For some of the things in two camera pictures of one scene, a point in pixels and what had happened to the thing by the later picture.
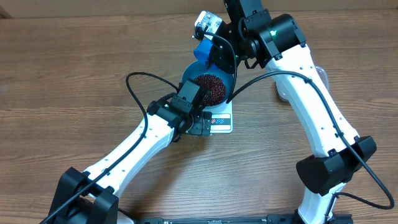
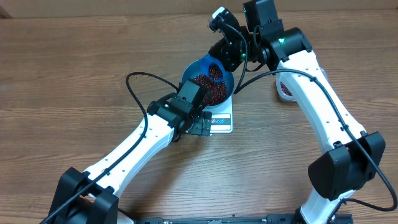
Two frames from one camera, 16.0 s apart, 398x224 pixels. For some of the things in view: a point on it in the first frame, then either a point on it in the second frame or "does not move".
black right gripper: x=221 y=56 does not move
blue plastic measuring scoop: x=203 y=50 → x=205 y=63
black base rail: x=221 y=218 does not move
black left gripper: x=201 y=125 does not move
